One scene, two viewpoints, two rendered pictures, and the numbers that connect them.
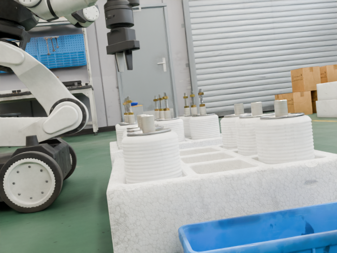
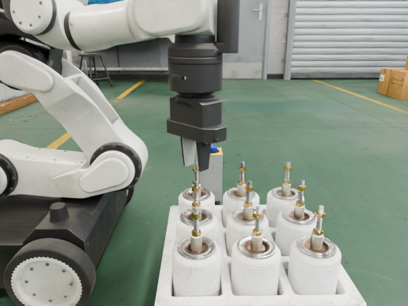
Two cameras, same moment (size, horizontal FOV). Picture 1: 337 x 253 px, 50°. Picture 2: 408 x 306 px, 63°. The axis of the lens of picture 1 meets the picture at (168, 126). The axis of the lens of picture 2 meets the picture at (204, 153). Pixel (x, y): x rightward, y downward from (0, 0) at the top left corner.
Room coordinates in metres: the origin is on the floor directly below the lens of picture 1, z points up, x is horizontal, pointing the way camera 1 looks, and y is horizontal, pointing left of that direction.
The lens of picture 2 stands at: (0.59, 0.02, 0.64)
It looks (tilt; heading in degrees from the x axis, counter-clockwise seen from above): 19 degrees down; 8
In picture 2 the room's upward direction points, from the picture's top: straight up
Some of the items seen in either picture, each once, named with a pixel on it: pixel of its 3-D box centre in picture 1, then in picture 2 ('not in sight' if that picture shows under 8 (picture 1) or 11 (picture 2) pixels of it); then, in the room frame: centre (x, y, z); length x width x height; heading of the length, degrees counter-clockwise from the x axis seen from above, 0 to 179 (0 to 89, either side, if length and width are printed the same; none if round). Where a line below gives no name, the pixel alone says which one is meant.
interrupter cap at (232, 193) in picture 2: not in sight; (241, 193); (1.39, 0.04, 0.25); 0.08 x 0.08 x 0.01
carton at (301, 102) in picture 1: (297, 103); (407, 84); (4.70, -1.71, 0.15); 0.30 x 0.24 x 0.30; 8
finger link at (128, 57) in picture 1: (129, 59); (204, 153); (1.12, 0.10, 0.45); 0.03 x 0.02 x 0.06; 144
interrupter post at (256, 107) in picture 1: (257, 110); not in sight; (0.75, -0.19, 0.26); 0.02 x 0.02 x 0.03
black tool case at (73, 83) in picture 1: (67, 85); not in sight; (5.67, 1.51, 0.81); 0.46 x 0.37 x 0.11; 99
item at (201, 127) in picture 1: (206, 143); (311, 284); (1.17, -0.12, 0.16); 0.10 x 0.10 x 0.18
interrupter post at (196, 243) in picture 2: (131, 120); (196, 241); (1.13, 0.11, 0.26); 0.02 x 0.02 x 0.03
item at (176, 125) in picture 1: (171, 147); (254, 285); (1.15, 0.00, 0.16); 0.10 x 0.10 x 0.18
